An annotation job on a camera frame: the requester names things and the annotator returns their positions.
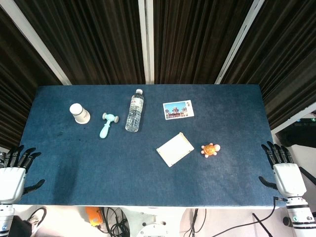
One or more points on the dark pleated curtain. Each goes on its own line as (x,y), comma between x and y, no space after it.
(98,37)

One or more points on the clear plastic water bottle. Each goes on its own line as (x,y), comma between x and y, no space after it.
(134,111)

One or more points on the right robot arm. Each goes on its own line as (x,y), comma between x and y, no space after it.
(300,214)

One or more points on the blue tablecloth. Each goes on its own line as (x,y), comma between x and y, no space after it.
(148,172)

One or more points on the orange turtle toy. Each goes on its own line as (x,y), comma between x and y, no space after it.
(210,150)

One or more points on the white paper cup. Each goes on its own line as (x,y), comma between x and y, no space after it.
(79,113)

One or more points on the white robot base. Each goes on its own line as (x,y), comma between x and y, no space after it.
(154,223)

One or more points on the light blue toy hammer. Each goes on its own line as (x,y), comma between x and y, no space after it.
(108,124)

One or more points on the white plastic tray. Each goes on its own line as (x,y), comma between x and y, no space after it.
(175,149)

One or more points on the picture postcard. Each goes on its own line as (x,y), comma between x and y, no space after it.
(178,109)

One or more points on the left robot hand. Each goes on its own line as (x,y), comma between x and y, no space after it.
(11,179)

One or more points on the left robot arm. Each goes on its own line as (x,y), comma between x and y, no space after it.
(5,218)

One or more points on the orange handheld controller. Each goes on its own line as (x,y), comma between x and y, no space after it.
(93,216)

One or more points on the white frame post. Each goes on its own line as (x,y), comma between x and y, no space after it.
(146,40)
(293,121)
(238,42)
(37,42)

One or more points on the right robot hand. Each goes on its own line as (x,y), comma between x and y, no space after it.
(288,176)

